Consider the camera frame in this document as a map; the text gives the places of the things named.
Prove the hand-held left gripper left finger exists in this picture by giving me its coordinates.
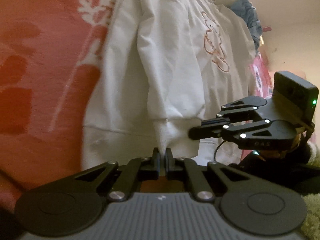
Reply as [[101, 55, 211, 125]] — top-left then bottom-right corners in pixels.
[[74, 147, 161, 202]]

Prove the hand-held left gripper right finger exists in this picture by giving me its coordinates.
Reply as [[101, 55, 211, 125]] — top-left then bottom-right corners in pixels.
[[164, 147, 251, 203]]

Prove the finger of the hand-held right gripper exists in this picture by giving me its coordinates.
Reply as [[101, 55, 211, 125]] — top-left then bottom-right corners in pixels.
[[216, 96, 268, 120], [190, 119, 272, 141]]

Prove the white sweatshirt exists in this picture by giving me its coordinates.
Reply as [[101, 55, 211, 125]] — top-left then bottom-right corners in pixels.
[[81, 0, 257, 167]]

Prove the person's right forearm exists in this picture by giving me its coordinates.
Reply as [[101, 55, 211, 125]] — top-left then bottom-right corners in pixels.
[[295, 135, 320, 167]]

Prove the pink patterned bedsheet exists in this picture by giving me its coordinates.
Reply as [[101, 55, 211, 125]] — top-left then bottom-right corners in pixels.
[[247, 51, 275, 100]]

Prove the blue garment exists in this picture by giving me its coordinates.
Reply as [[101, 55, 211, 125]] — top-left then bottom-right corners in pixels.
[[230, 0, 263, 50]]

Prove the cream fleece jacket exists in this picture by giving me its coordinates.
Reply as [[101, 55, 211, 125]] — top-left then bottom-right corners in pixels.
[[301, 192, 320, 240]]

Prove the red floral blanket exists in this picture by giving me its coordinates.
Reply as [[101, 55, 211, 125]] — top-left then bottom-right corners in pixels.
[[0, 0, 225, 205]]

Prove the black cable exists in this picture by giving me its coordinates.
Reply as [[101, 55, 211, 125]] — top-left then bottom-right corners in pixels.
[[214, 140, 228, 164]]

